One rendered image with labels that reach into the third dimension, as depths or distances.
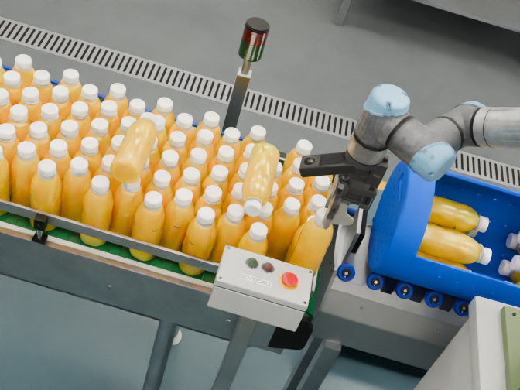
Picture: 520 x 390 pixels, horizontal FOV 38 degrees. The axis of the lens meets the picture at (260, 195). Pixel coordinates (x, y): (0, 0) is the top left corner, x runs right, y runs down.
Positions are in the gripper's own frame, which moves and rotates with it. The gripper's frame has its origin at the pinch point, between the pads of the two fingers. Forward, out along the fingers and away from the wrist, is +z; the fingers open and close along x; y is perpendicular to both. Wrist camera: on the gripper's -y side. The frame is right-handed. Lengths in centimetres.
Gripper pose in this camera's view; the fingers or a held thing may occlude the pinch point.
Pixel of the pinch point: (324, 216)
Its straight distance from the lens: 164.6
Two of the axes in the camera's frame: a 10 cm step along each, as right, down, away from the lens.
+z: -2.3, 6.7, 7.1
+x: 1.8, -6.9, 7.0
